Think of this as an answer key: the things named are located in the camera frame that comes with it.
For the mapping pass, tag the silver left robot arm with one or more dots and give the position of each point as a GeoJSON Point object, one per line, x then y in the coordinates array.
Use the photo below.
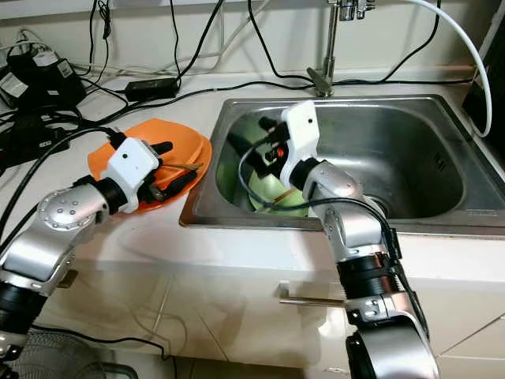
{"type": "Point", "coordinates": [47, 245]}

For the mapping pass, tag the black charger with white labels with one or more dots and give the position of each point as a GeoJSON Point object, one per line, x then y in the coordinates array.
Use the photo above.
{"type": "Point", "coordinates": [47, 79]}

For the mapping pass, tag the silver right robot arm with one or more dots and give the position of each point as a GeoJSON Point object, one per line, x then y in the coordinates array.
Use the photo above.
{"type": "Point", "coordinates": [355, 229]}

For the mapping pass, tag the orange plastic plate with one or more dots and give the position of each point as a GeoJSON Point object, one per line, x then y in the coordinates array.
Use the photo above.
{"type": "Point", "coordinates": [99, 162]}

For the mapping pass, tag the white base cabinet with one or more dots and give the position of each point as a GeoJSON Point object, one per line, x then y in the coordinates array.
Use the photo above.
{"type": "Point", "coordinates": [221, 308]}

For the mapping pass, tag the brown wooden chopstick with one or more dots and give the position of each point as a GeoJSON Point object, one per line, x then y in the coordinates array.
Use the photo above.
{"type": "Point", "coordinates": [280, 198]}

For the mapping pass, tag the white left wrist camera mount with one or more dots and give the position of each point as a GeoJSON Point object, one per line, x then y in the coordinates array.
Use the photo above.
{"type": "Point", "coordinates": [132, 167]}

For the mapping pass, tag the black power adapter brick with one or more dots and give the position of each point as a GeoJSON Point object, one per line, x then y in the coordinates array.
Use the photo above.
{"type": "Point", "coordinates": [151, 88]}

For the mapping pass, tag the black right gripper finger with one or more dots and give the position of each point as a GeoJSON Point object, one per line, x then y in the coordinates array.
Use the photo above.
{"type": "Point", "coordinates": [247, 147]}
{"type": "Point", "coordinates": [273, 127]}

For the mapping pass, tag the stainless steel sink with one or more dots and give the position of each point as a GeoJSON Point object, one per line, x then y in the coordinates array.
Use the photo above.
{"type": "Point", "coordinates": [410, 158]}

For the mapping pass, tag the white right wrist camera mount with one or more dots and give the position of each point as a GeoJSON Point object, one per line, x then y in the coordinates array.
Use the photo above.
{"type": "Point", "coordinates": [301, 130]}

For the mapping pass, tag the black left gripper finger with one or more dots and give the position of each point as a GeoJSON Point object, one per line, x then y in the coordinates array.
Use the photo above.
{"type": "Point", "coordinates": [162, 148]}
{"type": "Point", "coordinates": [181, 184]}

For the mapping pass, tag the black appliance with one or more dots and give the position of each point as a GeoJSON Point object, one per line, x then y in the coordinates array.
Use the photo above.
{"type": "Point", "coordinates": [491, 103]}

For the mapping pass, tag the black power strip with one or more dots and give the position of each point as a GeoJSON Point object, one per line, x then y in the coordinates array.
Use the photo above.
{"type": "Point", "coordinates": [39, 142]}

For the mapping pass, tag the green plastic plate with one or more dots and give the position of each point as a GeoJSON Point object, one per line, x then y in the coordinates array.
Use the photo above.
{"type": "Point", "coordinates": [260, 193]}

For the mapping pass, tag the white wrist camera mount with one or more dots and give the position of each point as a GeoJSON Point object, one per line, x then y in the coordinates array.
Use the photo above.
{"type": "Point", "coordinates": [301, 130]}
{"type": "Point", "coordinates": [132, 167]}

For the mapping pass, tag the metal faucet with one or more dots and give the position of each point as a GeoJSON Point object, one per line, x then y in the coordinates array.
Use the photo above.
{"type": "Point", "coordinates": [330, 47]}

